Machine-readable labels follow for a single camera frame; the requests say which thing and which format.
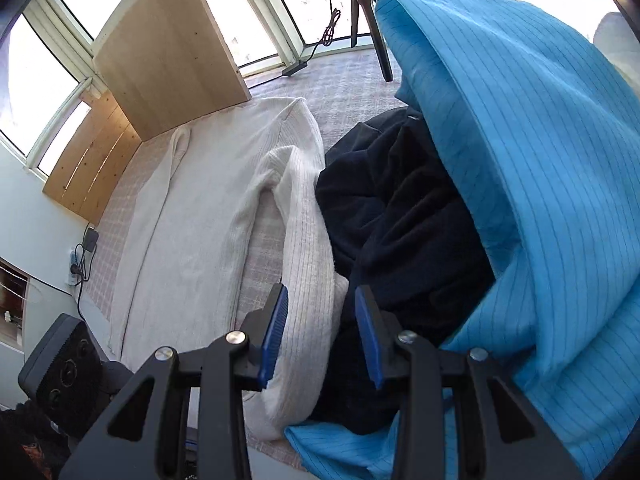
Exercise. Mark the white cloth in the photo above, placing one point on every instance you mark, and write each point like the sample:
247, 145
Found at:
615, 35

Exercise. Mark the dark navy clothes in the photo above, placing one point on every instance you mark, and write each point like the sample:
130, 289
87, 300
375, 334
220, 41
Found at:
400, 210

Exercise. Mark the pine plank panel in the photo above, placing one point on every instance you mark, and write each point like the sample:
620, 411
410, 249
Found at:
90, 165

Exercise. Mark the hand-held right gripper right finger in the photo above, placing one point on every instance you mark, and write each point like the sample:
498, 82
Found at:
367, 340

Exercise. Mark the white ribbed knit trousers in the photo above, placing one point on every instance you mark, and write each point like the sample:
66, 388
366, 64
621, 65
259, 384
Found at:
200, 210

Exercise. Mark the pink plaid blanket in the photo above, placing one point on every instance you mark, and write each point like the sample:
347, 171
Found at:
350, 90

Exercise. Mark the wooden shelf unit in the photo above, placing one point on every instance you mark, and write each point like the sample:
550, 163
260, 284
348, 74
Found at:
10, 330

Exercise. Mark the black power brick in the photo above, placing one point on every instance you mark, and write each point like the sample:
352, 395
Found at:
295, 68

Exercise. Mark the oak wooden board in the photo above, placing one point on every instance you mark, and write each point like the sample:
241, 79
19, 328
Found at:
165, 50

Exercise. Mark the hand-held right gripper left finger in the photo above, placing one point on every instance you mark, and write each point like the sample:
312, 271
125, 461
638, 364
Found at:
277, 325

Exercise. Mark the black charger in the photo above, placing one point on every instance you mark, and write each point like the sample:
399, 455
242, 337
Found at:
91, 240

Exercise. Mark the pile of dark and blue clothes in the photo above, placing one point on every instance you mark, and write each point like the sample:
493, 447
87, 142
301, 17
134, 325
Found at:
540, 160

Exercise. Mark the black tripod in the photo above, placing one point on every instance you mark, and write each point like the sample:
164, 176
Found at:
382, 55

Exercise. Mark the white wall socket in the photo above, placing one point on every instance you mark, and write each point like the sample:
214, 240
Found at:
70, 277

